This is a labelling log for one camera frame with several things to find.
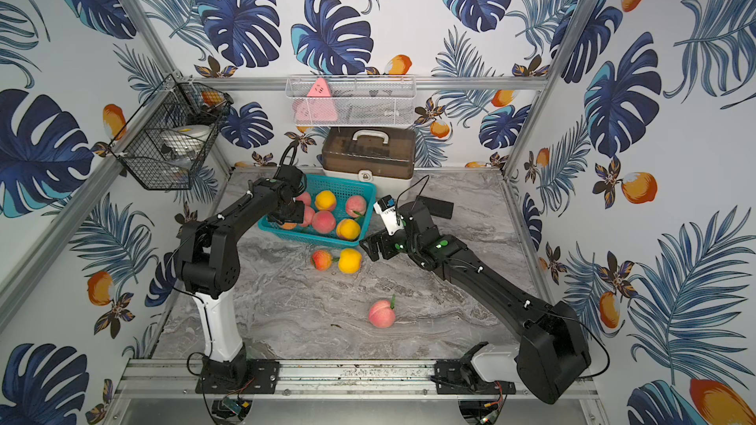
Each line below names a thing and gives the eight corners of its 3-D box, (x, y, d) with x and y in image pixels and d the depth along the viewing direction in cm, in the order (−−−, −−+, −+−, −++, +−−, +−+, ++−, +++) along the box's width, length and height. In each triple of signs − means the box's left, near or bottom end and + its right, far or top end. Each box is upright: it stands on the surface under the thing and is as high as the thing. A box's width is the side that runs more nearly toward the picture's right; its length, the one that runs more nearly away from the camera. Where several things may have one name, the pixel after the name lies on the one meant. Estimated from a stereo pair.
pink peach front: (368, 329, 84) (368, 322, 79) (369, 302, 89) (369, 294, 84) (395, 329, 84) (396, 322, 79) (394, 302, 89) (395, 294, 84)
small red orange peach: (313, 271, 95) (310, 264, 90) (315, 258, 98) (312, 250, 93) (330, 271, 95) (328, 264, 90) (332, 258, 98) (330, 250, 93)
